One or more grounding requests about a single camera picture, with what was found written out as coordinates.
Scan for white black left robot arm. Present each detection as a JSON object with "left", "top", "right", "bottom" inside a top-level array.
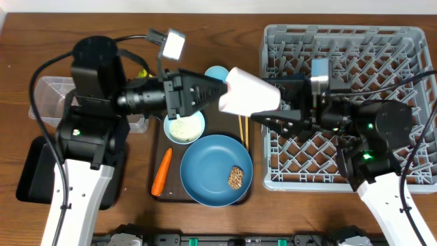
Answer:
[{"left": 42, "top": 36, "right": 227, "bottom": 245}]

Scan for grey dishwasher rack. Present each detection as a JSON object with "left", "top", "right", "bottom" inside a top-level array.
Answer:
[{"left": 259, "top": 25, "right": 436, "bottom": 194}]

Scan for light blue cup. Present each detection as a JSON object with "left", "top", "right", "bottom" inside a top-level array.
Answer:
[{"left": 204, "top": 66, "right": 229, "bottom": 83}]

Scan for brown food lump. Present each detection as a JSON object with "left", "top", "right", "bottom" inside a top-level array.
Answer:
[{"left": 228, "top": 166, "right": 244, "bottom": 190}]

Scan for orange carrot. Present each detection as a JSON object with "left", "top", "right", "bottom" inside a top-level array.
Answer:
[{"left": 151, "top": 148, "right": 173, "bottom": 197}]

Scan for large blue plate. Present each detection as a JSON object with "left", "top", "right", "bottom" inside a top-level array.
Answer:
[{"left": 180, "top": 135, "right": 253, "bottom": 207}]

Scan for clear plastic bin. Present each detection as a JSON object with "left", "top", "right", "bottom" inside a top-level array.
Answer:
[{"left": 34, "top": 76, "right": 149, "bottom": 133}]

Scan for pink cup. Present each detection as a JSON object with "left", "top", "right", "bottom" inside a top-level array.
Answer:
[{"left": 218, "top": 67, "right": 281, "bottom": 117}]

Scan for light blue rice bowl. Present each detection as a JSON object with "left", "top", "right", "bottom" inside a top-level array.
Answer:
[{"left": 163, "top": 111, "right": 206, "bottom": 145}]

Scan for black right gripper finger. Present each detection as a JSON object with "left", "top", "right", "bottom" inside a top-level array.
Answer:
[
  {"left": 263, "top": 75, "right": 306, "bottom": 103},
  {"left": 251, "top": 109, "right": 309, "bottom": 141}
]

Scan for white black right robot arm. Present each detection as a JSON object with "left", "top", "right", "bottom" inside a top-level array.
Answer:
[{"left": 251, "top": 76, "right": 436, "bottom": 245}]

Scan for black rail with green clips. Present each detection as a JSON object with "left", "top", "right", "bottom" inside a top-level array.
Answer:
[{"left": 66, "top": 223, "right": 409, "bottom": 246}]

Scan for black waste bin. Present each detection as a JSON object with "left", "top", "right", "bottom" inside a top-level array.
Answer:
[{"left": 16, "top": 136, "right": 126, "bottom": 210}]

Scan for wooden chopstick left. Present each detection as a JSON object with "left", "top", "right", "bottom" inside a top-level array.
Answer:
[{"left": 238, "top": 115, "right": 244, "bottom": 145}]

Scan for yellow crumpled snack wrapper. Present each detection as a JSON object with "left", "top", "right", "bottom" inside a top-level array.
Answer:
[{"left": 137, "top": 69, "right": 152, "bottom": 79}]

